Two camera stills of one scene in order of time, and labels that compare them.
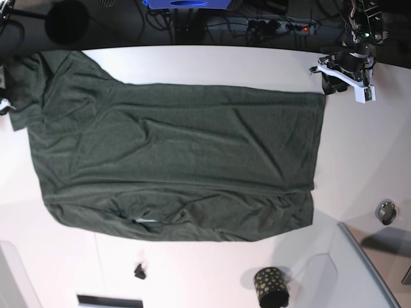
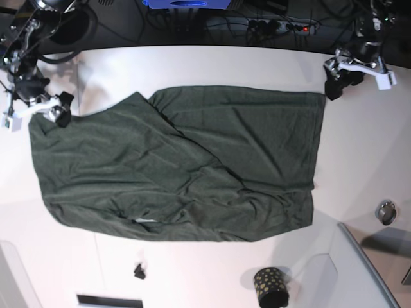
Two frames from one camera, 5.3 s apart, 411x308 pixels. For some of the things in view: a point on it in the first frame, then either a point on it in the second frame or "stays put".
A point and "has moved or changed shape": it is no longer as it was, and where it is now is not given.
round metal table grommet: [386, 212] stays put
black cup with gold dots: [271, 287] stays put
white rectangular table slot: [108, 301] stays put
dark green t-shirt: [185, 162] has moved or changed shape
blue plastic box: [187, 4] stays put
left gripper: [4, 105] → [29, 96]
